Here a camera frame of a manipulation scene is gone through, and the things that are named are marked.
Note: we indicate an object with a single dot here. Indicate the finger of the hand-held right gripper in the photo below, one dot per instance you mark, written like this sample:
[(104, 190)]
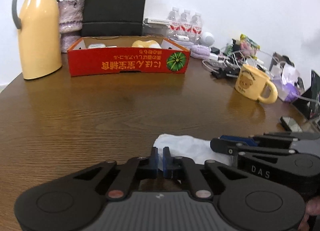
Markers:
[(237, 140), (225, 146)]

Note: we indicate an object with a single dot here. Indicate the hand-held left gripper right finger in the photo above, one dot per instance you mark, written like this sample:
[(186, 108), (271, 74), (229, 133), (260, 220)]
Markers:
[(167, 164)]

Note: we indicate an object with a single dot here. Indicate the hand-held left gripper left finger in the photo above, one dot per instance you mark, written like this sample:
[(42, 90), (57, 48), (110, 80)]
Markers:
[(153, 163)]

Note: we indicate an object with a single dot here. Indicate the white cloth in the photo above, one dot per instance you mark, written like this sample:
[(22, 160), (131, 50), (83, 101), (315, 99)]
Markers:
[(185, 148)]

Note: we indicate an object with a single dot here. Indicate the red cardboard box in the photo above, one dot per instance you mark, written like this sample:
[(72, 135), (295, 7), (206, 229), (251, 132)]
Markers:
[(125, 62)]

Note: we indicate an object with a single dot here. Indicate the yellow white plush toy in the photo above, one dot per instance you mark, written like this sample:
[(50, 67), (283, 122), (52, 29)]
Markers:
[(145, 43)]

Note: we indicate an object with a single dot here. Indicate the clear plastic case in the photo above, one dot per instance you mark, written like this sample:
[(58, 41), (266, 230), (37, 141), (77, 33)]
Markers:
[(95, 46)]

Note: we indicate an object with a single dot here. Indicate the person's right hand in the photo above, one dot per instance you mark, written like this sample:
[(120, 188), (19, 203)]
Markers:
[(312, 211)]

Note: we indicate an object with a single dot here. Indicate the black smartphone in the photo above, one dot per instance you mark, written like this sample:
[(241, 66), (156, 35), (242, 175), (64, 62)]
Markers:
[(291, 123)]

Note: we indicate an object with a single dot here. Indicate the yellow bear mug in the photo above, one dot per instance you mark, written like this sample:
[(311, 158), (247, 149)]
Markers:
[(250, 83)]

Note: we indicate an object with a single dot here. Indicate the black clip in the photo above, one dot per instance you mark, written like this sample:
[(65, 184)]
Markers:
[(225, 73)]

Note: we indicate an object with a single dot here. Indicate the white tissue pack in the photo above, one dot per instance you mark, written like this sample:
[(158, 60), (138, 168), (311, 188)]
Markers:
[(286, 76)]

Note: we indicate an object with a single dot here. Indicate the black tablet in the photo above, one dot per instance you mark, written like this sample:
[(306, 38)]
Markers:
[(311, 96)]

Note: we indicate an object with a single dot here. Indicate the white charger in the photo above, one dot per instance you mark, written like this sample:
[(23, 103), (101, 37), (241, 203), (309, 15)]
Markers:
[(214, 56)]

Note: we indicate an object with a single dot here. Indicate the purple fluffy headband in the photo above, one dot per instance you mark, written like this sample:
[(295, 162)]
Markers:
[(200, 51)]

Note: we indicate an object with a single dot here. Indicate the pink snack packet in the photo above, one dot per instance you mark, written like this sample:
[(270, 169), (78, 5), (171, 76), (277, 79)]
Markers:
[(250, 43)]

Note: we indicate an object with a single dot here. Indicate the grey tin box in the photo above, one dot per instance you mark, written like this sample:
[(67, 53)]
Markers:
[(186, 43)]

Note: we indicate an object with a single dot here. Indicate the white earbuds case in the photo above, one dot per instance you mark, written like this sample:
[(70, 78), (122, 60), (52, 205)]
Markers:
[(182, 38)]

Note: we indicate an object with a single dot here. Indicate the clear water bottle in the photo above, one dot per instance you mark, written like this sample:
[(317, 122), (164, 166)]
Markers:
[(196, 25), (173, 22), (185, 23)]

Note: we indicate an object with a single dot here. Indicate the white labelled box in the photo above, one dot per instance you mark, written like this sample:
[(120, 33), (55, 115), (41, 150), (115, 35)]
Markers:
[(156, 22)]

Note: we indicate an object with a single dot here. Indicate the black paper bag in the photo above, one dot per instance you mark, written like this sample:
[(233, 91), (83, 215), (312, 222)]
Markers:
[(115, 4)]

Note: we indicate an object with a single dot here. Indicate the purple knitted vase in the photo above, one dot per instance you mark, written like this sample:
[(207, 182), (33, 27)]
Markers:
[(70, 21)]

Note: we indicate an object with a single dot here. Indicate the yellow thermos jug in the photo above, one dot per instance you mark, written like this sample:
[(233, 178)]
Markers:
[(40, 33)]

